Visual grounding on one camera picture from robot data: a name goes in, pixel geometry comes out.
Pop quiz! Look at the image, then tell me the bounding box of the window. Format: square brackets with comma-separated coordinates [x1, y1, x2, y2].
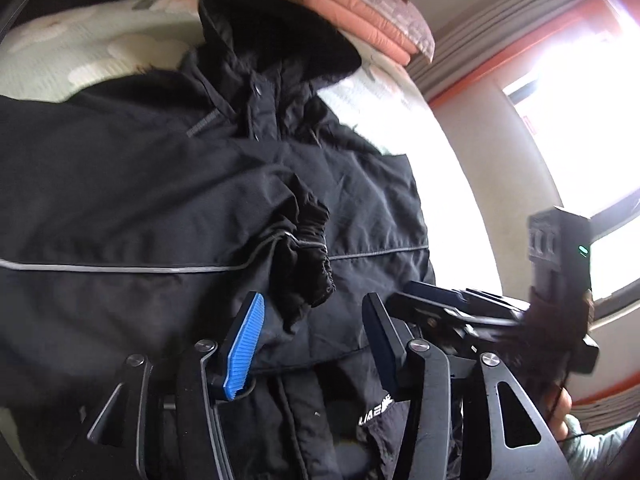
[502, 25, 640, 311]

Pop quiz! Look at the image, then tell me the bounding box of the black hooded jacket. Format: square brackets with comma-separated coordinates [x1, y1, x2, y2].
[0, 0, 466, 480]

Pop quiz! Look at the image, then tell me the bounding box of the person's right hand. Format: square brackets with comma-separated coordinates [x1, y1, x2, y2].
[545, 387, 573, 441]

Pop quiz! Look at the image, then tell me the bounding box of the grey curtain with orange edge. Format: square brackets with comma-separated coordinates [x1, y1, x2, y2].
[410, 0, 626, 108]

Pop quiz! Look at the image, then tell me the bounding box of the folded pink blanket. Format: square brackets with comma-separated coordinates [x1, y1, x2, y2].
[287, 0, 436, 66]

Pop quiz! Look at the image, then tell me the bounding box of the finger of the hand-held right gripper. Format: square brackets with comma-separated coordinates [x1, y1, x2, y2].
[402, 281, 528, 313]
[387, 292, 523, 333]

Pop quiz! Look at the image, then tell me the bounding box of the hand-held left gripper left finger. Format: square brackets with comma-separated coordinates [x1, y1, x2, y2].
[50, 292, 266, 480]

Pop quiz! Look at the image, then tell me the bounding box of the floral bed sheet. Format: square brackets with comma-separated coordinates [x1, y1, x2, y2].
[0, 0, 503, 441]

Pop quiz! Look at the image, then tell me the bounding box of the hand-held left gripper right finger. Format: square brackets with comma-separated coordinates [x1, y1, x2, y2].
[362, 292, 576, 480]

